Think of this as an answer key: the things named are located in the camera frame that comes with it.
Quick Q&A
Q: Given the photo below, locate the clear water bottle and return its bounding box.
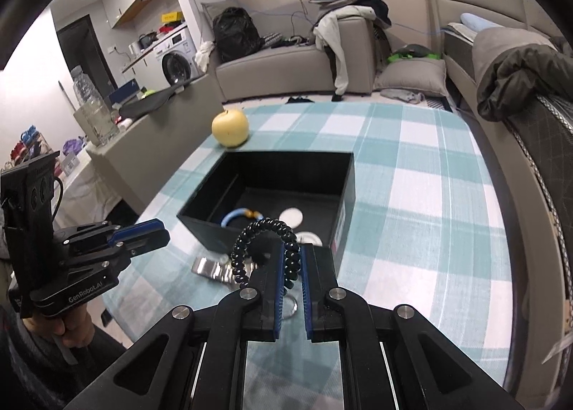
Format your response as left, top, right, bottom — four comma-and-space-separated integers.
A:
70, 66, 103, 106

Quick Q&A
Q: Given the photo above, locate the teal plaid tablecloth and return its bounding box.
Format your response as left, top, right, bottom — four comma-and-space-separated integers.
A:
103, 102, 513, 409

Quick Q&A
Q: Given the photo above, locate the yellow box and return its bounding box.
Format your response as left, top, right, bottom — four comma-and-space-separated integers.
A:
161, 11, 184, 24

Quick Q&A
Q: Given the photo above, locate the black bead bracelet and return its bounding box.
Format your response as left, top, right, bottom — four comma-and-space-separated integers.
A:
230, 217, 302, 291

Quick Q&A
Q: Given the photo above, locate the light blue pillow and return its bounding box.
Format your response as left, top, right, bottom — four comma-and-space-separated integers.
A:
460, 13, 501, 33

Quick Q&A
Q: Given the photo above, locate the black camera mount box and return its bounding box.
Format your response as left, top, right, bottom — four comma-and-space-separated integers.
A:
1, 152, 59, 295

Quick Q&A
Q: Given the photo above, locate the clear plastic container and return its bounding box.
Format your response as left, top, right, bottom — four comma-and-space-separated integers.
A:
74, 102, 120, 147

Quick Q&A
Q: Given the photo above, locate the dark door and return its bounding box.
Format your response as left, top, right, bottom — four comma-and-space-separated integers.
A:
56, 15, 116, 98

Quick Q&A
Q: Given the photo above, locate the white washing machine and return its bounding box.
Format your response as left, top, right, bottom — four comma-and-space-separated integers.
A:
153, 27, 201, 86

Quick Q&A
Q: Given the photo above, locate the pile of clothes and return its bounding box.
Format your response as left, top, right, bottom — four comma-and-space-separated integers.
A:
309, 0, 391, 102

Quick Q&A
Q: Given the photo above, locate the left hand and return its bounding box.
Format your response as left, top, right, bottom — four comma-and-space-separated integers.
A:
22, 304, 95, 348

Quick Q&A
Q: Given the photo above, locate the black quilted mattress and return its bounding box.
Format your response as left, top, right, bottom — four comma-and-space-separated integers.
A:
442, 23, 572, 391

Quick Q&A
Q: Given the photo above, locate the black flat pad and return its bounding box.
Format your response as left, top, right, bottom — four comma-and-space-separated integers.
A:
119, 81, 189, 121

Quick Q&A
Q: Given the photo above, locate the grey blanket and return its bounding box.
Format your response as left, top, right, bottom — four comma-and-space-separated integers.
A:
472, 27, 557, 85

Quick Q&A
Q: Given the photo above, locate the yellow apple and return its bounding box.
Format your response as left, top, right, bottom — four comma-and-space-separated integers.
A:
212, 109, 250, 148

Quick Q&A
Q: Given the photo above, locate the black cardboard box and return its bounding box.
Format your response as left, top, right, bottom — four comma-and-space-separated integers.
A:
178, 151, 356, 269

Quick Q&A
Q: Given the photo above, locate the grey sofa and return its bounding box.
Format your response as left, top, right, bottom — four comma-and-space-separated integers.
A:
201, 0, 377, 103

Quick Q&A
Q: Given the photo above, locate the dark olive jacket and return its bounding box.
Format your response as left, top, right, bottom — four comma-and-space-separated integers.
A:
477, 38, 572, 122

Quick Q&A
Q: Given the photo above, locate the grey floor cushion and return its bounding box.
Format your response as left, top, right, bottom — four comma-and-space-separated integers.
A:
374, 58, 449, 97

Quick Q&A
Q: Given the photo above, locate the round white disc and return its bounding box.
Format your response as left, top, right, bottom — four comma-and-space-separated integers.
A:
279, 207, 304, 229

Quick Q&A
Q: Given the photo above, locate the black backpack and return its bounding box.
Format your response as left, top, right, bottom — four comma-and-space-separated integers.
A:
213, 6, 264, 63

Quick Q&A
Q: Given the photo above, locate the light blue bangle bracelet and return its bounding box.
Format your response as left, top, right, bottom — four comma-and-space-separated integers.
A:
220, 206, 266, 228

